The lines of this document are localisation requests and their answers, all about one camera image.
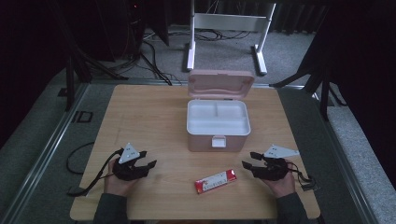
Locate black cable loop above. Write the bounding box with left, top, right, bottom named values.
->
left=65, top=141, right=95, bottom=175

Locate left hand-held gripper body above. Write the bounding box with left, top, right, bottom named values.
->
left=111, top=142, right=149, bottom=182

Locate red snack packet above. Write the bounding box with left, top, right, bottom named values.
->
left=193, top=168, right=238, bottom=195

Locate black tripod stand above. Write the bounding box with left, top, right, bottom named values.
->
left=268, top=6, right=348, bottom=122
left=46, top=0, right=129, bottom=113

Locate pink storage box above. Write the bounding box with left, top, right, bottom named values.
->
left=186, top=68, right=256, bottom=153

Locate person's left hand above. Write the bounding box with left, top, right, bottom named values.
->
left=104, top=159, right=138, bottom=198

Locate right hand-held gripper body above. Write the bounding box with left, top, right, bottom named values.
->
left=253, top=144, right=301, bottom=182

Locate dark computer tower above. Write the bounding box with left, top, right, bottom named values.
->
left=92, top=0, right=148, bottom=63

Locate white metal stand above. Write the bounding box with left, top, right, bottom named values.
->
left=185, top=0, right=277, bottom=77

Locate white plastic tray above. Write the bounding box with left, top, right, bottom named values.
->
left=186, top=99, right=252, bottom=137

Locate bundle of black floor cables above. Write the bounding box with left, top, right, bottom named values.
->
left=106, top=27, right=253, bottom=87

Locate person's right hand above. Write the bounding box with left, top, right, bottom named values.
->
left=262, top=160, right=297, bottom=199

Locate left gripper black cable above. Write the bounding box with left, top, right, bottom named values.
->
left=66, top=148, right=125, bottom=198

